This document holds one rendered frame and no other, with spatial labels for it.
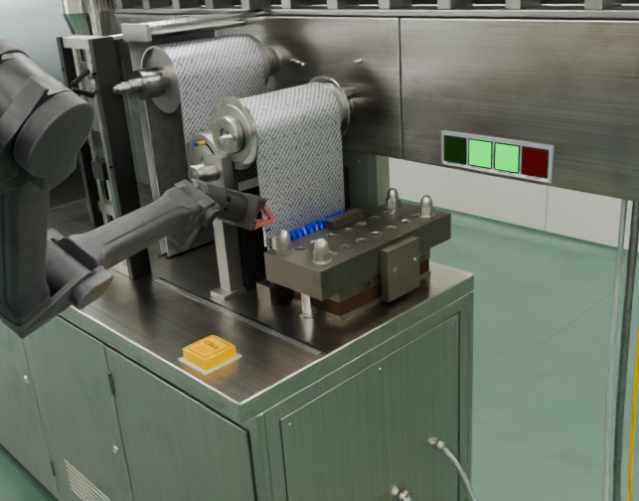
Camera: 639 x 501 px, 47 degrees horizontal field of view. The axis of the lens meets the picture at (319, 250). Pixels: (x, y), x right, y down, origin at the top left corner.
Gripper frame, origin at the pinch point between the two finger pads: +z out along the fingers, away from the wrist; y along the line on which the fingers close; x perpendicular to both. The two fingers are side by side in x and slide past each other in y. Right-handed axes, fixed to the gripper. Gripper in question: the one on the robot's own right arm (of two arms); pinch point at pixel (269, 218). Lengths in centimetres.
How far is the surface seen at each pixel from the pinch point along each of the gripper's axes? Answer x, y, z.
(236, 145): 11.6, -3.2, -11.5
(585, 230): 46, -57, 278
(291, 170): 10.7, 0.3, 1.6
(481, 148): 25.5, 30.3, 20.0
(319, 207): 5.6, 0.4, 12.7
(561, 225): 45, -71, 278
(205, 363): -27.7, 13.3, -17.2
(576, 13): 48, 48, 8
